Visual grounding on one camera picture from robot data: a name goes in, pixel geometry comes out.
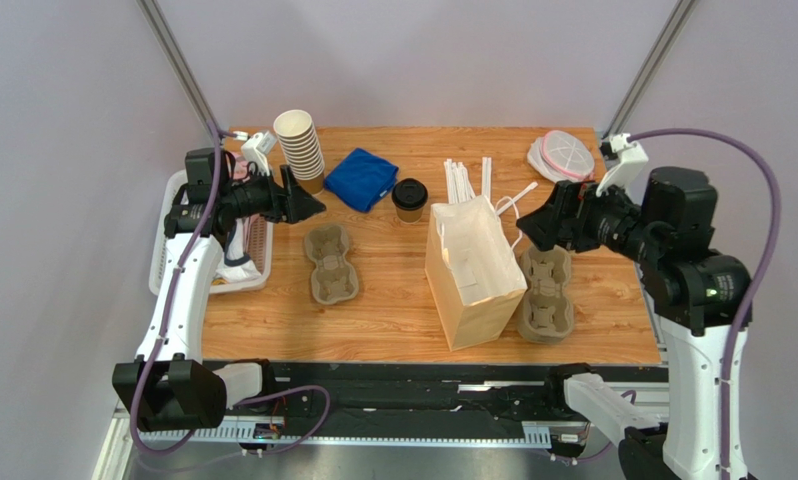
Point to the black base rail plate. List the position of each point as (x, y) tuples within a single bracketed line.
[(412, 400)]

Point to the single pulp cup carrier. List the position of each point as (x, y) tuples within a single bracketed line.
[(334, 279)]

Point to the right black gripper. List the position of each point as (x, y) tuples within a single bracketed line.
[(565, 216)]

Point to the aluminium frame post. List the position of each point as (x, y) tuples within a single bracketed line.
[(160, 27), (661, 48)]

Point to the right aluminium frame post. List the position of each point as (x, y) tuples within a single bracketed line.
[(661, 48)]

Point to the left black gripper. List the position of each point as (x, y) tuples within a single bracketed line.
[(301, 204)]

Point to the left aluminium frame post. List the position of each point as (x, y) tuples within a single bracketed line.
[(160, 27)]

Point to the black cup lid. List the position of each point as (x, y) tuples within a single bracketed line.
[(409, 194)]

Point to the white pink mesh pouch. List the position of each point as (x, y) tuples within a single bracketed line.
[(558, 155)]

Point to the blue folded cloth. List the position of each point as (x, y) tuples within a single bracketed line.
[(361, 180)]

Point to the single brown paper cup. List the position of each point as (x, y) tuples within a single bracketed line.
[(409, 215)]

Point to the pink cloth item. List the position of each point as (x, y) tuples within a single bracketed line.
[(239, 168)]

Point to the brown paper bag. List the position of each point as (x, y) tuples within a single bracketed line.
[(472, 272)]

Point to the white crumpled garment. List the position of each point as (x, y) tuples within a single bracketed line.
[(237, 265)]

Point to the stack of paper cups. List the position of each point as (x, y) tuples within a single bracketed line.
[(296, 132)]

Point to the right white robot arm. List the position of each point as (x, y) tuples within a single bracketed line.
[(696, 292)]

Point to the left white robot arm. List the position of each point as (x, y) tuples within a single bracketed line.
[(167, 387)]

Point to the white plastic basket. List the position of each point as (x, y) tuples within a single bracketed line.
[(259, 249)]

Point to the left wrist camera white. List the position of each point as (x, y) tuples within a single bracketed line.
[(257, 148)]

